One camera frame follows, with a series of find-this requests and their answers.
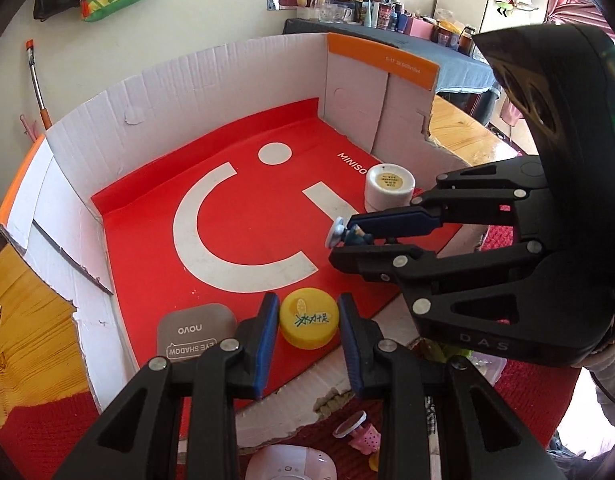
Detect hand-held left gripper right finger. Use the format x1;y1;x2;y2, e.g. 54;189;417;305
337;292;563;480

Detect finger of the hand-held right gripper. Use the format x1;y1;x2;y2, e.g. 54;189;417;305
329;239;558;328
347;156;548;241

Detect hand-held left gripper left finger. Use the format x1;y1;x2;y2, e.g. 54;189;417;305
52;292;281;480

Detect small blue grey figurine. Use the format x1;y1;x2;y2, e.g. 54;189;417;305
326;216;375;250

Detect yellow round lid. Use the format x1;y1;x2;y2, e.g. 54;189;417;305
279;287;341;350

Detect white pink round device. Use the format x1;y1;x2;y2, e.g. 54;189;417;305
245;444;338;480

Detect clear plastic box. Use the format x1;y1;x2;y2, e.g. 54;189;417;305
412;340;505;386

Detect white orange cardboard box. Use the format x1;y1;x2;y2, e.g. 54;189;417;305
0;32;491;448

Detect white round jar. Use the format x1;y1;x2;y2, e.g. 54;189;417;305
363;164;417;213

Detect grey eyeshadow palette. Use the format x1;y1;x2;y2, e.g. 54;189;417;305
156;304;238;361

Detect pink cloth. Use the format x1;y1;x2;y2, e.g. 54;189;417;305
497;92;529;127

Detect table with dark cloth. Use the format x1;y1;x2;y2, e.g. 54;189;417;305
282;17;503;126

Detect red paper bag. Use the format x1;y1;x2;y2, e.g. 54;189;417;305
90;99;463;401

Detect green pink hanging ornament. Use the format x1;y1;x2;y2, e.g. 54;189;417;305
490;0;538;18

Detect cluttered bottles and cups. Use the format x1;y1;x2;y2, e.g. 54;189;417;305
295;0;481;56

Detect red knitted mat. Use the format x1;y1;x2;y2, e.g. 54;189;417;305
0;220;593;480

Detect orange grey mop handle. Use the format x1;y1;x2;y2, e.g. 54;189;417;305
25;39;53;131

